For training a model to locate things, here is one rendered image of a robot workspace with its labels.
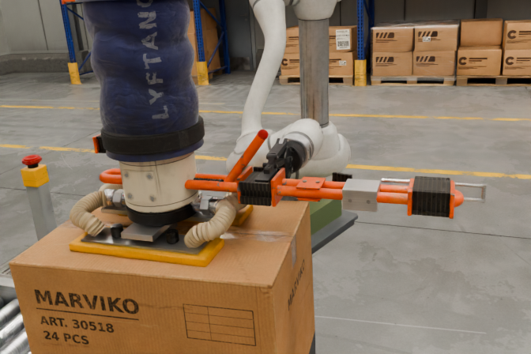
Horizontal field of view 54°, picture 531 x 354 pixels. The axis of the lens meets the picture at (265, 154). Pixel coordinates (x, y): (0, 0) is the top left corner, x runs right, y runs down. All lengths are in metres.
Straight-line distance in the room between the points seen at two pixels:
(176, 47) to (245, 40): 9.05
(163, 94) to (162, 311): 0.45
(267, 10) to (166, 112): 0.64
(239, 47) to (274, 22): 8.61
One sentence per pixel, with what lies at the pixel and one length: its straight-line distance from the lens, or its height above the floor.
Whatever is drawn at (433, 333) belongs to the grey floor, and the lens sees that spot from 2.72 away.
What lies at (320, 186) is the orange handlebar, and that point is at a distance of 1.07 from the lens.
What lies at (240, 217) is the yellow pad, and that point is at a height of 1.08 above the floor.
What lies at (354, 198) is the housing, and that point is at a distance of 1.06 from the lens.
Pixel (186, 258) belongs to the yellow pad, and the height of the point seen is 1.08.
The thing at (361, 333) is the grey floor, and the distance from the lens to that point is 2.67.
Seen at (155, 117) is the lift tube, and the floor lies 1.37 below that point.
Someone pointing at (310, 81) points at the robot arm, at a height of 1.28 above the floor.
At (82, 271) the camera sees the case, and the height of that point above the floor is 1.06.
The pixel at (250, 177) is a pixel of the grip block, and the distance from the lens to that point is 1.14.
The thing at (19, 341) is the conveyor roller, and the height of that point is 0.55.
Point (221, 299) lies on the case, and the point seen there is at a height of 1.02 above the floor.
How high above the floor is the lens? 1.61
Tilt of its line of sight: 18 degrees down
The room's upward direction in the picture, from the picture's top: 4 degrees counter-clockwise
